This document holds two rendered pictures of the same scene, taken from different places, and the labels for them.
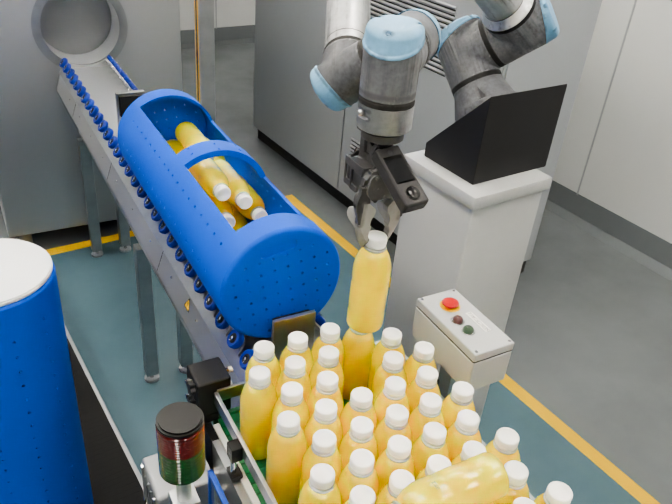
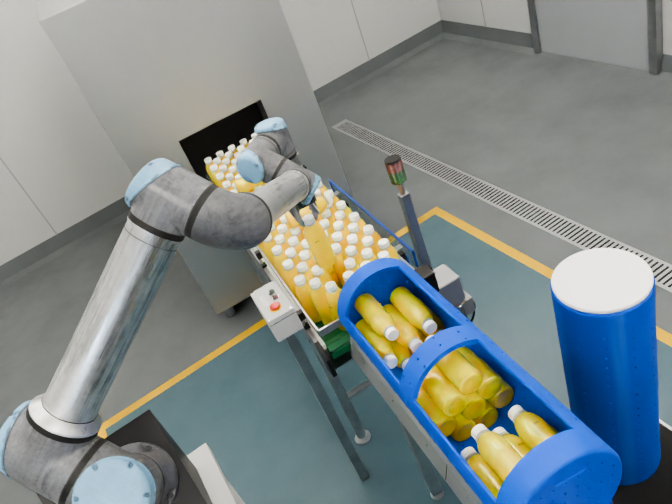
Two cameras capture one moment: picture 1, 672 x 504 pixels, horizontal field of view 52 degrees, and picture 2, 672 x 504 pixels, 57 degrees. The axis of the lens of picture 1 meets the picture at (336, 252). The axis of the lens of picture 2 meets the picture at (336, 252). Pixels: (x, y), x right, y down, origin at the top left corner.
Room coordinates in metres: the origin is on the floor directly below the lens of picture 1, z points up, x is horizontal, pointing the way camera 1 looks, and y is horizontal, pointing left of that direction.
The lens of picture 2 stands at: (2.66, 0.55, 2.37)
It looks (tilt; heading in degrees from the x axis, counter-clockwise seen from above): 35 degrees down; 199
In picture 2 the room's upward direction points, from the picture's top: 23 degrees counter-clockwise
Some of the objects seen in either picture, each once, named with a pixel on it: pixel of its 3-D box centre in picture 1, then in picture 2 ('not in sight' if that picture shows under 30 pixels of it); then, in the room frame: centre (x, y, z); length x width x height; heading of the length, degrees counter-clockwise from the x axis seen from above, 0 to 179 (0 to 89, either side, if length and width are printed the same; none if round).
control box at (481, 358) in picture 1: (460, 337); (276, 310); (1.13, -0.28, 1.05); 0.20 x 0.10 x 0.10; 31
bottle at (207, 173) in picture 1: (209, 176); (452, 363); (1.57, 0.34, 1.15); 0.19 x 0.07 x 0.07; 31
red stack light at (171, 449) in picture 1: (180, 432); (394, 165); (0.64, 0.19, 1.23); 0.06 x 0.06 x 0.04
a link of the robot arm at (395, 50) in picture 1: (391, 62); (275, 140); (1.05, -0.06, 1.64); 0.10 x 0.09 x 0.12; 163
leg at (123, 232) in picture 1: (120, 195); not in sight; (2.93, 1.08, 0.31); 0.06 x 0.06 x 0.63; 31
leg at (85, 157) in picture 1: (90, 200); not in sight; (2.85, 1.20, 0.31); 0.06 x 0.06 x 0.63; 31
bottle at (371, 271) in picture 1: (369, 284); (318, 242); (1.03, -0.07, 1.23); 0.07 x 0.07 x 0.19
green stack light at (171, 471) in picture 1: (181, 455); (397, 175); (0.64, 0.19, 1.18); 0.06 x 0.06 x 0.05
